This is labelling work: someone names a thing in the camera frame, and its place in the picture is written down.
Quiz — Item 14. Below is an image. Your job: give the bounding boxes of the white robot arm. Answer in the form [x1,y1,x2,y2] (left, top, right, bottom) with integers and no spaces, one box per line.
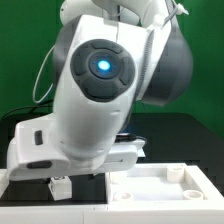
[7,0,193,181]

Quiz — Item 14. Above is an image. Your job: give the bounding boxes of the grey looped cable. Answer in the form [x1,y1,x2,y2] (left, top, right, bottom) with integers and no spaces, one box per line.
[32,44,56,105]

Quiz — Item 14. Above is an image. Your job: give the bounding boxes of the white U-shaped obstacle fence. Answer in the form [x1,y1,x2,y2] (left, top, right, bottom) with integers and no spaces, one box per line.
[0,168,224,224]

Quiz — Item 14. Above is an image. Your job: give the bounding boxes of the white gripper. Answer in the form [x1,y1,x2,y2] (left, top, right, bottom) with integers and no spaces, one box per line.
[7,114,146,181]

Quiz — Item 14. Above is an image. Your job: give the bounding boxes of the black cable on table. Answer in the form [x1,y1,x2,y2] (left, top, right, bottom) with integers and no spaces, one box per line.
[0,103,54,120]

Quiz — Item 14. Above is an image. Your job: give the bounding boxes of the white square tabletop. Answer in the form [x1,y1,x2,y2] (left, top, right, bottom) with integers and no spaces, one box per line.
[106,163,224,211]

